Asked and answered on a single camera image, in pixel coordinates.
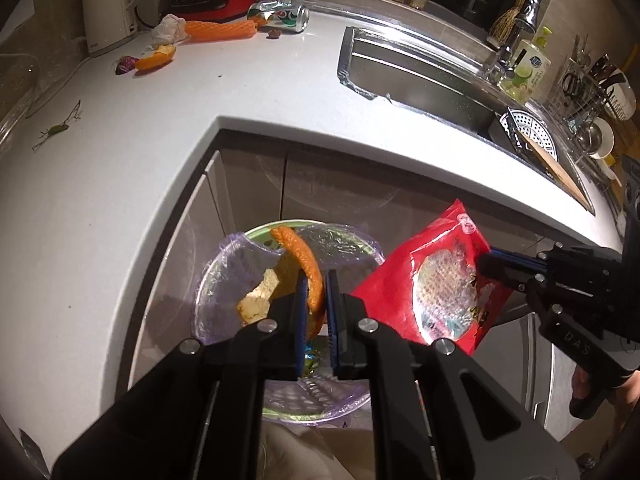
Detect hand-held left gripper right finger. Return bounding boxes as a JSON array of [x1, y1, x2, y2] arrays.
[[325, 269, 581, 480]]

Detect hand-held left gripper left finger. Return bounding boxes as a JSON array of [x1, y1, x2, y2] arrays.
[[50, 270, 311, 480]]

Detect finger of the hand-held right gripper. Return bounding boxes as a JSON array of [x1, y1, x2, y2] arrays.
[[477, 254, 546, 292], [487, 246, 553, 267]]

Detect red plastic snack packet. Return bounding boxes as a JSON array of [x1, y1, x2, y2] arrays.
[[350, 199, 513, 358]]

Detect bin with purple bag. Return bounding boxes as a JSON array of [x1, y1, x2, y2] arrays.
[[192, 218, 386, 413]]

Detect crushed green drink can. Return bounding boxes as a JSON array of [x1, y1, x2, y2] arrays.
[[248, 1, 310, 33]]

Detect person's right forearm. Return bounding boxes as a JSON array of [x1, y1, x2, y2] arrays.
[[607, 370, 640, 461]]

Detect person's right hand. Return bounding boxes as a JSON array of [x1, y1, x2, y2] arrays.
[[571, 360, 596, 403]]

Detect pale yellow peel scrap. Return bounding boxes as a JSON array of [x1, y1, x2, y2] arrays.
[[237, 255, 301, 325]]

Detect wooden cutting board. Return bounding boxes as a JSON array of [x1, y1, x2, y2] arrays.
[[520, 130, 593, 211]]

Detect perforated steel steamer plate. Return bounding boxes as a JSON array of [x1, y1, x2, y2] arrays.
[[499, 109, 558, 163]]

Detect grey base cabinet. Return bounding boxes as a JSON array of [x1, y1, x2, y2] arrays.
[[127, 130, 601, 441]]

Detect white plate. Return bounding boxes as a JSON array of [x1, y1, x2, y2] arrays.
[[600, 67, 637, 121]]

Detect green dish soap bottle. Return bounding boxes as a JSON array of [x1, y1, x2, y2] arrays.
[[499, 26, 552, 101]]

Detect stainless steel sink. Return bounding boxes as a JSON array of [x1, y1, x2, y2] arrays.
[[337, 26, 598, 216]]

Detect straw hand brush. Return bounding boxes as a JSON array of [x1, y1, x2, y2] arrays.
[[487, 0, 528, 46]]

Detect chrome faucet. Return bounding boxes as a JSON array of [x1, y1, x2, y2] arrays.
[[482, 0, 546, 78]]

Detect orange peel piece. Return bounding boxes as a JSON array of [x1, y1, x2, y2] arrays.
[[135, 44, 177, 72]]

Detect green plant stem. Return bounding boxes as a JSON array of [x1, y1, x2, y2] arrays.
[[32, 100, 82, 151]]

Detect crumpled white tissue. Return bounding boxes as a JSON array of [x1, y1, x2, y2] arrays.
[[150, 14, 188, 46]]

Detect clear plastic bag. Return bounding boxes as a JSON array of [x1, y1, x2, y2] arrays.
[[0, 50, 41, 141]]

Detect white electric kettle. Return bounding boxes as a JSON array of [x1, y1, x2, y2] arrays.
[[81, 0, 138, 57]]

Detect wire dish rack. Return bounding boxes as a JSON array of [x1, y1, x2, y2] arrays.
[[542, 35, 640, 201]]

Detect black handled scissors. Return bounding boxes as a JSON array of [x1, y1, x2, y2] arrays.
[[562, 71, 586, 98]]

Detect white power cable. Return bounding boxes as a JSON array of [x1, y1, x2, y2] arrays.
[[25, 35, 101, 118]]

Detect black power cable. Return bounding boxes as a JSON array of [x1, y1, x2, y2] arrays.
[[135, 0, 173, 30]]

